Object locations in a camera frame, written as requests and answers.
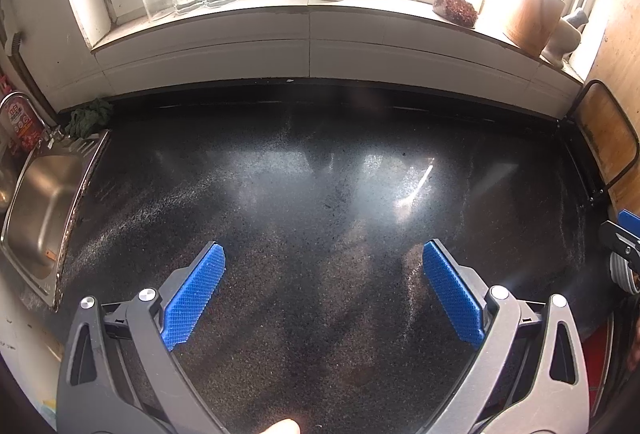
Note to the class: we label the wooden board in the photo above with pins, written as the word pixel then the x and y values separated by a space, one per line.
pixel 605 138

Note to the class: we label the green cloth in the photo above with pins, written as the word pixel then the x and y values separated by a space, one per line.
pixel 90 118

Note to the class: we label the red label bottle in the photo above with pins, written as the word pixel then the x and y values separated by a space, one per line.
pixel 22 126

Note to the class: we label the stack of grey bowls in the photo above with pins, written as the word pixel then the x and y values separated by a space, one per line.
pixel 620 276

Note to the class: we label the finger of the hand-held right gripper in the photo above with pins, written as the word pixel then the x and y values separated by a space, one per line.
pixel 630 219
pixel 622 244

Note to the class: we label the clear jar red lid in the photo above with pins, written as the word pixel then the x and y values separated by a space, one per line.
pixel 497 3

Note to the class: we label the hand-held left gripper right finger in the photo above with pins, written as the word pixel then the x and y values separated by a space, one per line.
pixel 452 296

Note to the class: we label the grey pestle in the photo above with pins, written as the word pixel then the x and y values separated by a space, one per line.
pixel 577 16

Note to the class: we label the person's left hand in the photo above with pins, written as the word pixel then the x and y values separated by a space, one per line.
pixel 280 427

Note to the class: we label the black metal frame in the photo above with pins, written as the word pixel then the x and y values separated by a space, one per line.
pixel 575 103

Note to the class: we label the jar of dried chili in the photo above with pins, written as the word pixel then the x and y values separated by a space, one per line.
pixel 455 8

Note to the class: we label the stainless steel sink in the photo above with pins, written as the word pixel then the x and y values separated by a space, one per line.
pixel 45 214

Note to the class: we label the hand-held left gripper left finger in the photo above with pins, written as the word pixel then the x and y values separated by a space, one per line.
pixel 192 299

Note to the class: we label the red plastic container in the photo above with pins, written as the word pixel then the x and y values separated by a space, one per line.
pixel 597 364

